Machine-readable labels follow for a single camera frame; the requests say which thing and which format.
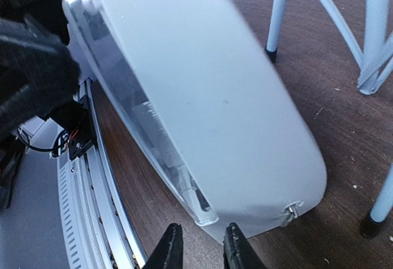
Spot aluminium front rail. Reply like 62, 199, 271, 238
57, 79, 147, 268

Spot grey metronome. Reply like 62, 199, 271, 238
63, 0, 327, 241

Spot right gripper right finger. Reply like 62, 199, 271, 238
223, 222, 267, 269

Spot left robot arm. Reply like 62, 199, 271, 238
1, 0, 87, 138

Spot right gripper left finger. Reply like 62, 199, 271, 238
144, 223, 184, 269

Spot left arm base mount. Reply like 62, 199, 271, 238
49, 95, 96, 160

